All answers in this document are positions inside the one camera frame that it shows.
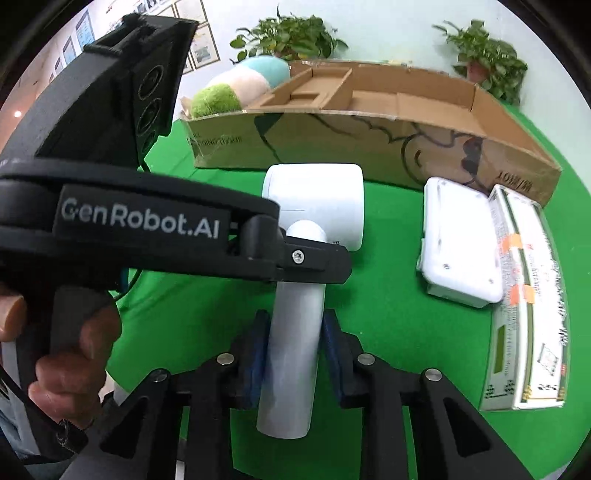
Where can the white plastic case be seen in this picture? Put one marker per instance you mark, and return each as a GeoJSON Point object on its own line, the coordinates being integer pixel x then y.
{"type": "Point", "coordinates": [457, 240]}

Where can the long brown cardboard box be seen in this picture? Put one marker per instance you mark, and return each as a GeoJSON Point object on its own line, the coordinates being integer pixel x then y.
{"type": "Point", "coordinates": [323, 78]}

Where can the pastel plush toy green hair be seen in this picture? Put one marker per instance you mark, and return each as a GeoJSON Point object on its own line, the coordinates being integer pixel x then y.
{"type": "Point", "coordinates": [240, 81]}

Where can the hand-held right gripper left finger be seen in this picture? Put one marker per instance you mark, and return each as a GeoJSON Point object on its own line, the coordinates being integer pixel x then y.
{"type": "Point", "coordinates": [258, 355]}

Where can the bushy green pothos plant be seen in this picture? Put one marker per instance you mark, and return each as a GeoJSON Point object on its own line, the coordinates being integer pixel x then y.
{"type": "Point", "coordinates": [295, 32]}

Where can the green and white box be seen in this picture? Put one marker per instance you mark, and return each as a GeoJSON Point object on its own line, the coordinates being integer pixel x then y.
{"type": "Point", "coordinates": [521, 332]}

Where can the white hair dryer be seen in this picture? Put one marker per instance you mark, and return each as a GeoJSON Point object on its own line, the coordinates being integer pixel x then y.
{"type": "Point", "coordinates": [314, 198]}

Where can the person's left hand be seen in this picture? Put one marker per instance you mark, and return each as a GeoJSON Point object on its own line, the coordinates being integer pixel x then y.
{"type": "Point", "coordinates": [74, 374]}

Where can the pothos plant terracotta pot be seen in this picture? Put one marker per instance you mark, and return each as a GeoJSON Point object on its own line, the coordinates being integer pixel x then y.
{"type": "Point", "coordinates": [485, 50]}

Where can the large shallow cardboard tray box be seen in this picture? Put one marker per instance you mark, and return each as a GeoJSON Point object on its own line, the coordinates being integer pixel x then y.
{"type": "Point", "coordinates": [351, 143]}

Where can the wall of framed documents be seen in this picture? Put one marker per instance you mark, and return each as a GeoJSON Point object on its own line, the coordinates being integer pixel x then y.
{"type": "Point", "coordinates": [203, 46]}

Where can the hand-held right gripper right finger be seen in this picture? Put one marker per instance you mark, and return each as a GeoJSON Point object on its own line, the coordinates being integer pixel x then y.
{"type": "Point", "coordinates": [331, 355]}

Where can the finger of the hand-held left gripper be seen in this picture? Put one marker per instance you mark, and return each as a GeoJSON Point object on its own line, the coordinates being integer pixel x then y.
{"type": "Point", "coordinates": [318, 263]}

